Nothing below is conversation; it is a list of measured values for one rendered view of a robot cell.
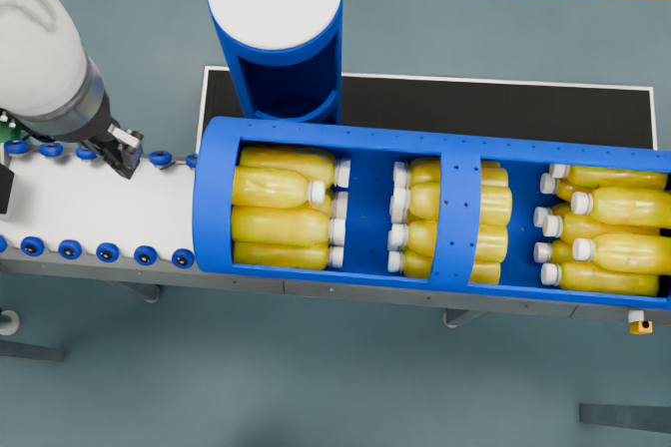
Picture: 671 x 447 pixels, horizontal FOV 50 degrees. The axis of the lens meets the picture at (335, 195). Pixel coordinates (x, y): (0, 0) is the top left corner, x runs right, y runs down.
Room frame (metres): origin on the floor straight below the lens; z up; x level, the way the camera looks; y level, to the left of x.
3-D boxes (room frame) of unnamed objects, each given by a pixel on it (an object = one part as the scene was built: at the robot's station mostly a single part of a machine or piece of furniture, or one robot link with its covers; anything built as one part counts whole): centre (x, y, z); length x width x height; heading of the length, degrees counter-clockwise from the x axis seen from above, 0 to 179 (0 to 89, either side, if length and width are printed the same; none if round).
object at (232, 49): (0.81, 0.13, 0.59); 0.28 x 0.28 x 0.88
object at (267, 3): (0.81, 0.13, 1.03); 0.28 x 0.28 x 0.01
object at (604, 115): (0.76, -0.30, 0.07); 1.50 x 0.52 x 0.15; 87
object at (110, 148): (0.28, 0.26, 1.59); 0.04 x 0.01 x 0.11; 156
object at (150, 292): (0.31, 0.60, 0.31); 0.06 x 0.06 x 0.63; 85
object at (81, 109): (0.28, 0.27, 1.73); 0.09 x 0.09 x 0.06
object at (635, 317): (0.15, -0.60, 0.92); 0.08 x 0.03 x 0.05; 175
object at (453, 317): (0.23, -0.38, 0.31); 0.06 x 0.06 x 0.63; 85
